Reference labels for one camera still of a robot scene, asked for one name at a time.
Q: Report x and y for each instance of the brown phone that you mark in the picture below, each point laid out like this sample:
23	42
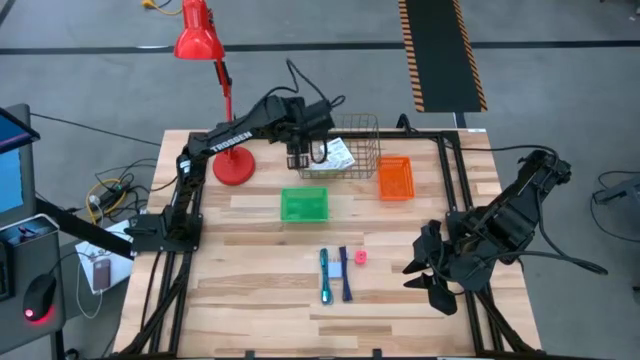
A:
101	275

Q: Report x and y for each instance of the blue pen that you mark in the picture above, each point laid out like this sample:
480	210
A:
346	287

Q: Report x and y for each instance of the grey side desk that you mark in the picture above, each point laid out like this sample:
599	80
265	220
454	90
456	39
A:
50	260

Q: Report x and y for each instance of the white paper sheet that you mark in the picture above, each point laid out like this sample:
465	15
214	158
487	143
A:
120	260

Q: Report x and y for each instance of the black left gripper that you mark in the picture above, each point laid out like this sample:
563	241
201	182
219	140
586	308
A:
299	142

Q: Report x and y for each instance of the large white printed box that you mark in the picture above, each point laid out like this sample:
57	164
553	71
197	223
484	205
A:
340	152

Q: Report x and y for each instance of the narrow white box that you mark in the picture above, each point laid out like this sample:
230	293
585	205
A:
320	168

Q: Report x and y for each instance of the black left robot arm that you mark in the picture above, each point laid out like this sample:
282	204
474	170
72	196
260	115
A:
235	140

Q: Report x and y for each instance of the orange plastic basket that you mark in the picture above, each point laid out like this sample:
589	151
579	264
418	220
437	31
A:
396	180

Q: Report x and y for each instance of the grey floor stand base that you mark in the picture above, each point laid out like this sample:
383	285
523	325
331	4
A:
620	190

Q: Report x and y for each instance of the black hazard-striped floor mat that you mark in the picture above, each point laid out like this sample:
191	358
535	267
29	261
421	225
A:
440	55

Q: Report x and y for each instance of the white charger block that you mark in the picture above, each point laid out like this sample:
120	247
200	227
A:
335	270

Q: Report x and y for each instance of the red desk lamp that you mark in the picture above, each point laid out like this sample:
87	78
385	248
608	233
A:
234	167

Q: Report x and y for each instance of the black computer mouse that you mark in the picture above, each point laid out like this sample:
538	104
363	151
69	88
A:
40	297

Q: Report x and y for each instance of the green plastic basket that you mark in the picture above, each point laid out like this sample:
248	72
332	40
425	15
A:
304	206

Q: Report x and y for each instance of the black metal bar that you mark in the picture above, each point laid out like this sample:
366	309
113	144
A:
85	227

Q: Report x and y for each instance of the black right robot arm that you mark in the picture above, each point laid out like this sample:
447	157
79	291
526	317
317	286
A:
520	200

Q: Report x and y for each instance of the computer monitor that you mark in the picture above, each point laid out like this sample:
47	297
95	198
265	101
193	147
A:
10	175

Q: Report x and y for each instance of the small pink block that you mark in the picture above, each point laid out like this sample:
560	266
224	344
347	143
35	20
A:
360	257

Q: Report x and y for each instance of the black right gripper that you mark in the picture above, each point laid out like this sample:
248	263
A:
470	265

